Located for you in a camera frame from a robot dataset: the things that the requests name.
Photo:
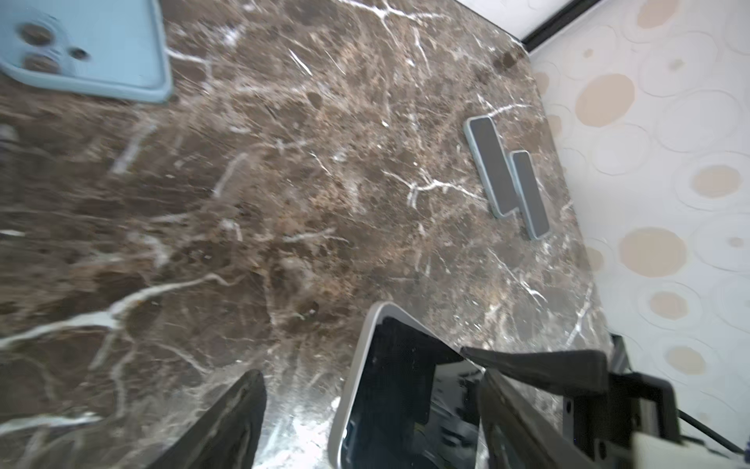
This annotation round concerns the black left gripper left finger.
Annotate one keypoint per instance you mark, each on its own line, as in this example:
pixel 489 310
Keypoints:
pixel 228 434

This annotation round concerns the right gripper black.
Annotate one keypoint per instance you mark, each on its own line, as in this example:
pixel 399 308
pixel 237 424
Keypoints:
pixel 612 407

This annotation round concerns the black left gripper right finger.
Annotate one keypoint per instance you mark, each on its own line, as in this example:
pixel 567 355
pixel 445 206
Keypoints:
pixel 517 435

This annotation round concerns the light blue case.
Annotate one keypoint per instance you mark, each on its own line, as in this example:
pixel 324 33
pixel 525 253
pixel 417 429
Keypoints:
pixel 492 167
pixel 530 196
pixel 110 49

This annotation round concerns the blue phone black screen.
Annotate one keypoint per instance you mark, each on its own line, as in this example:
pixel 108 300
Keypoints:
pixel 494 167

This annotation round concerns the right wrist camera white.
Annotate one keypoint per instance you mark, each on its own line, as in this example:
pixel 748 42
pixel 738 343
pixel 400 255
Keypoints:
pixel 647 451

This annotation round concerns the black corner frame post right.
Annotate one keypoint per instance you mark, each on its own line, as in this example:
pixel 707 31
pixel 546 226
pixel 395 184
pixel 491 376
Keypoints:
pixel 570 13

